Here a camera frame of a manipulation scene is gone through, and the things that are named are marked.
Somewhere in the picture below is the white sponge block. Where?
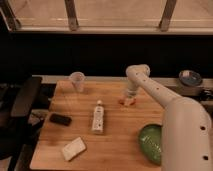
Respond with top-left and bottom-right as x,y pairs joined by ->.
62,137 -> 86,161

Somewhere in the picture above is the white squeeze tube bottle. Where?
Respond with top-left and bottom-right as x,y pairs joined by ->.
91,100 -> 104,134

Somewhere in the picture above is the wooden cutting board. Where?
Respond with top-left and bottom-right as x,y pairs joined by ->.
30,80 -> 162,171

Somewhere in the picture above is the black office chair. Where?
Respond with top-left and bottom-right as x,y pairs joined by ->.
0,77 -> 42,171

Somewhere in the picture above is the grey tape roll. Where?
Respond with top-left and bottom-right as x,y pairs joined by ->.
179,70 -> 202,87

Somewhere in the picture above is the green plate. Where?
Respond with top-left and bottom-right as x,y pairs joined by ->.
138,124 -> 162,165

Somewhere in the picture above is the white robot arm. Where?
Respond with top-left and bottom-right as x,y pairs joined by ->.
126,64 -> 213,171

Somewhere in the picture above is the black rectangular phone-like block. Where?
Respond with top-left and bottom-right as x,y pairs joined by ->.
49,113 -> 72,126

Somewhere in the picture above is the translucent ceramic cup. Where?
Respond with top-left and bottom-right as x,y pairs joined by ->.
69,72 -> 85,93

